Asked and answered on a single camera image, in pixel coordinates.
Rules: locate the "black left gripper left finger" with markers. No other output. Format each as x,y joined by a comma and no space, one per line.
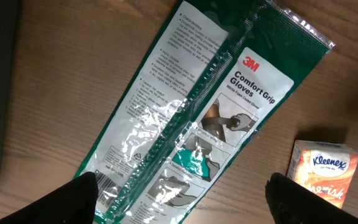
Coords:
72,203

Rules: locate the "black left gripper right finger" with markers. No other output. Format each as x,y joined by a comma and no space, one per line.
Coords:
290,203

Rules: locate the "green white wipes pack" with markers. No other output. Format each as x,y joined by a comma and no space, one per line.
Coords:
214,74

